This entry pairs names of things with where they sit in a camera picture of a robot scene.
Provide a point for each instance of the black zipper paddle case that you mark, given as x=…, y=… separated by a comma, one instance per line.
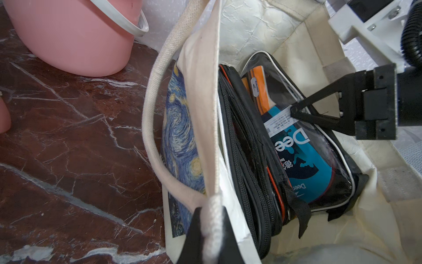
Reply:
x=254, y=183

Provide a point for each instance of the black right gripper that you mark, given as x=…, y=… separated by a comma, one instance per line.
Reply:
x=369, y=104

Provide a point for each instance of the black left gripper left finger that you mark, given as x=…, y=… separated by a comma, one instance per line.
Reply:
x=193, y=246

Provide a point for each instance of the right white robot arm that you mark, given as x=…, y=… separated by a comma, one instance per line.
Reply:
x=372, y=104

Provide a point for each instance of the red trimmed paddle case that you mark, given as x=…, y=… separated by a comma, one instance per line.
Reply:
x=294, y=207

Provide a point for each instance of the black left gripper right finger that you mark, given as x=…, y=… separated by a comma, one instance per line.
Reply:
x=234, y=252

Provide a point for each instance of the pink watering can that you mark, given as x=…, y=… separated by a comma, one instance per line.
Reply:
x=5, y=117

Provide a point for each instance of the clear paddle case teal paddle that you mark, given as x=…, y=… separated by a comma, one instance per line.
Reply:
x=320, y=171

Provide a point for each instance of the pink bucket with lid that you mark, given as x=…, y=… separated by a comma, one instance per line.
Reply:
x=87, y=38

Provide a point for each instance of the canvas tote bag starry print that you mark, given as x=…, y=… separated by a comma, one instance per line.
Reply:
x=183, y=133

